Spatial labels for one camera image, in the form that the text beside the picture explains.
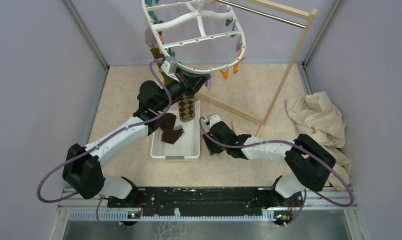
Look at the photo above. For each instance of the orange green sock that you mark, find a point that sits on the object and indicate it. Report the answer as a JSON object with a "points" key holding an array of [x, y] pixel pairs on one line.
{"points": [[157, 54]]}

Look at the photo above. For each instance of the white slotted cable duct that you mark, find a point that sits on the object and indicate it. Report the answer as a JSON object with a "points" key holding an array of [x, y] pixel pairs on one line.
{"points": [[131, 216]]}

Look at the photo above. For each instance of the wooden drying rack frame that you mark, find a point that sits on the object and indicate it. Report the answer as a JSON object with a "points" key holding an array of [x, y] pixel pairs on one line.
{"points": [[213, 9]]}

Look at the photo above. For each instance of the grey sock on hanger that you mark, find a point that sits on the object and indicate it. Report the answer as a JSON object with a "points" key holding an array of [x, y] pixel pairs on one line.
{"points": [[149, 38]]}

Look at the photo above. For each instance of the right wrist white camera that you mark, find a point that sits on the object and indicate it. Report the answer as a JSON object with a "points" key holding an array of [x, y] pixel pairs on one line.
{"points": [[211, 119]]}

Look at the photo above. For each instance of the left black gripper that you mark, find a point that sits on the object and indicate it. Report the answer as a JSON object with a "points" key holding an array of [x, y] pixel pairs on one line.
{"points": [[191, 83]]}

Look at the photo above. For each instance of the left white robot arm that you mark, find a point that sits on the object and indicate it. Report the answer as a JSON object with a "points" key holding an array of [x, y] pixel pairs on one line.
{"points": [[83, 171]]}

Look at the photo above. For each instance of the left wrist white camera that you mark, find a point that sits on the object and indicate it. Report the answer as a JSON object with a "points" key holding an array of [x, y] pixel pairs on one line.
{"points": [[169, 65]]}

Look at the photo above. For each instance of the wrist white camera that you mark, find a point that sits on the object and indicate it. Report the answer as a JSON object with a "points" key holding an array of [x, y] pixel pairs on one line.
{"points": [[169, 65], [211, 119]]}

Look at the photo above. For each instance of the white plastic basket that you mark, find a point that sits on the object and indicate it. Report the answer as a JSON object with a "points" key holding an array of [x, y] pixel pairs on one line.
{"points": [[187, 147]]}

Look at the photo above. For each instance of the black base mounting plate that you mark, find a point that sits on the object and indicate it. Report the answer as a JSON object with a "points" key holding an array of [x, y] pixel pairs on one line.
{"points": [[209, 201]]}

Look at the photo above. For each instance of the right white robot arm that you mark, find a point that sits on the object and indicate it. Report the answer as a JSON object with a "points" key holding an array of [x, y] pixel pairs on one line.
{"points": [[309, 163]]}

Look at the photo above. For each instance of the metal hanging rod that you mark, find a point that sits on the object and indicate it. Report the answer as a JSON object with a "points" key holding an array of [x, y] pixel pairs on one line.
{"points": [[263, 14]]}

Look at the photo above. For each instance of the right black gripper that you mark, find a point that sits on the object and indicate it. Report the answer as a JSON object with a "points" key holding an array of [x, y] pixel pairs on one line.
{"points": [[211, 146]]}

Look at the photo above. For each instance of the beige crumpled cloth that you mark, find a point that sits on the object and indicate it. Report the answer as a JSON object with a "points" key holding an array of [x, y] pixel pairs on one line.
{"points": [[316, 116]]}

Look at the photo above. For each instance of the brown checkered sock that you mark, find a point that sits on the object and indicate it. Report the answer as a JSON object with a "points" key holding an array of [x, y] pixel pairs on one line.
{"points": [[186, 108]]}

